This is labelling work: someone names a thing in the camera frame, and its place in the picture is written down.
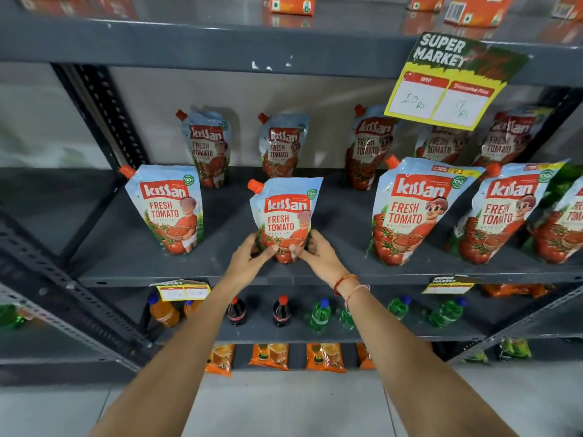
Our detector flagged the person's left hand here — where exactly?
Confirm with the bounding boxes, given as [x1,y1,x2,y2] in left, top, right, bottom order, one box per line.
[224,233,279,290]

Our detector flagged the person's right hand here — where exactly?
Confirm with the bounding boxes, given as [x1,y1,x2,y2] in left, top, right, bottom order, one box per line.
[289,229,350,287]

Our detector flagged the blue tomato ketchup pouch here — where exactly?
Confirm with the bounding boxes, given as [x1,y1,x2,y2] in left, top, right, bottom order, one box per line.
[247,177,324,264]

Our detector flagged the person's left forearm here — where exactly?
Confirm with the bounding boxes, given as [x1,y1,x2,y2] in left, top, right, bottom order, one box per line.
[90,275,250,437]

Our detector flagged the person's right forearm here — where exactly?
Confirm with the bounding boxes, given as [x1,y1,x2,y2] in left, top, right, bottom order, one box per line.
[335,276,520,437]

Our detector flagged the cola bottle with red cap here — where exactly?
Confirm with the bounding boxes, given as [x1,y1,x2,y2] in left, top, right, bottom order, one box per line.
[226,296,247,327]
[272,295,292,328]

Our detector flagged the small yellow price label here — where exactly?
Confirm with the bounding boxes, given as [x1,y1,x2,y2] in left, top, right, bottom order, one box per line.
[150,279,212,302]
[421,275,477,295]

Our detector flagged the orange tea packet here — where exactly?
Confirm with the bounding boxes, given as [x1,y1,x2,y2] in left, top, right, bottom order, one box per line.
[305,343,347,374]
[204,344,236,377]
[249,343,291,372]
[356,343,377,370]

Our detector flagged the rows of ketchup pouches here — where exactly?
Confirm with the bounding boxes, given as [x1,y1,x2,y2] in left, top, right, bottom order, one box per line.
[119,104,583,267]

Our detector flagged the flat orange packet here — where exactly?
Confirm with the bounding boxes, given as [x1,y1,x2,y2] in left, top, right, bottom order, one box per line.
[481,284,553,299]

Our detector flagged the large yellow green price sign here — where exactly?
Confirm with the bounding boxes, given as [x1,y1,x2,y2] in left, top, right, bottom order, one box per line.
[384,32,532,132]

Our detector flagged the green snack packet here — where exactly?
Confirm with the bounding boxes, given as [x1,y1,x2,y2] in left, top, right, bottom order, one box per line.
[498,337,533,361]

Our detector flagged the grey metal shelf rack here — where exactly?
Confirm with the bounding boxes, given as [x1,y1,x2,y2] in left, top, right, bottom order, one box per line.
[0,0,583,374]

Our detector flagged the orange carton box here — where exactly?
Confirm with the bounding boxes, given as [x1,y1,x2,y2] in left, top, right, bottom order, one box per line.
[551,0,583,21]
[406,0,447,13]
[444,0,517,28]
[268,0,317,17]

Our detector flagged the green pouch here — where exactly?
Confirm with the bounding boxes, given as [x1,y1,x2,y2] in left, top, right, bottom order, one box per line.
[541,164,583,211]

